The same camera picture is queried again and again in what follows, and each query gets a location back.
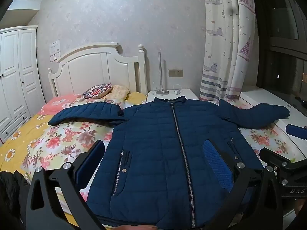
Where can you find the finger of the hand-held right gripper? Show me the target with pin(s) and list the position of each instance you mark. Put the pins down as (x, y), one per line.
(275, 157)
(297, 131)

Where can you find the yellow daisy bed sheet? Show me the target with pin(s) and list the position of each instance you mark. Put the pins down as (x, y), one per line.
(16, 139)

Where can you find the blue puffer jacket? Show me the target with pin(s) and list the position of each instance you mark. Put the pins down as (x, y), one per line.
(163, 148)

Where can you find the yellow pillow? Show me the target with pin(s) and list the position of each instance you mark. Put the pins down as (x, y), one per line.
(136, 97)

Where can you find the pink floral pillow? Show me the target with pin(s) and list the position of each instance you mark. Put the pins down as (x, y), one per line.
(57, 103)

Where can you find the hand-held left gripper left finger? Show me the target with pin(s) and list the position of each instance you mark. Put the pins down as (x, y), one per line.
(90, 159)

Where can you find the sailboat print curtain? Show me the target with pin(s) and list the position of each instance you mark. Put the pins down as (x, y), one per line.
(225, 43)

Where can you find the pale floral pillow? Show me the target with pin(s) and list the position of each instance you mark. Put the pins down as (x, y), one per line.
(116, 92)

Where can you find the embroidered round cushion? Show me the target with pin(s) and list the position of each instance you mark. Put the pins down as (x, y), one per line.
(97, 91)

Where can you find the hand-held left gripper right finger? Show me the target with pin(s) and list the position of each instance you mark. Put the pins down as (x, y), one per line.
(217, 163)

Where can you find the white wall notice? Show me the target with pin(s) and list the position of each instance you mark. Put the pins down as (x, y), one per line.
(54, 46)

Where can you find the white wardrobe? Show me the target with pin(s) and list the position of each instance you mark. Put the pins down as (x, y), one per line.
(14, 76)

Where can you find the floral quilt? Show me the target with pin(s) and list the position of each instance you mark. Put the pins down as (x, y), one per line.
(64, 136)

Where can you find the dark cloth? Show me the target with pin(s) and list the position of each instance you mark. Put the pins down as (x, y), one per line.
(10, 196)

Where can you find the wall switch panel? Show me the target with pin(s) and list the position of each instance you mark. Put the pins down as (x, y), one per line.
(54, 57)

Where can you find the dark window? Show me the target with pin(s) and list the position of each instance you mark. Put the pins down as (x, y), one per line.
(283, 33)

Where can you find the white bed headboard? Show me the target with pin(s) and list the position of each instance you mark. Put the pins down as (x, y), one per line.
(96, 67)

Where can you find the white nightstand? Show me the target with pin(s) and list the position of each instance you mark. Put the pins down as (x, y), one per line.
(189, 94)

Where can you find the gold wall socket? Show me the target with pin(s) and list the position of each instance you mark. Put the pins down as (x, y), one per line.
(175, 72)

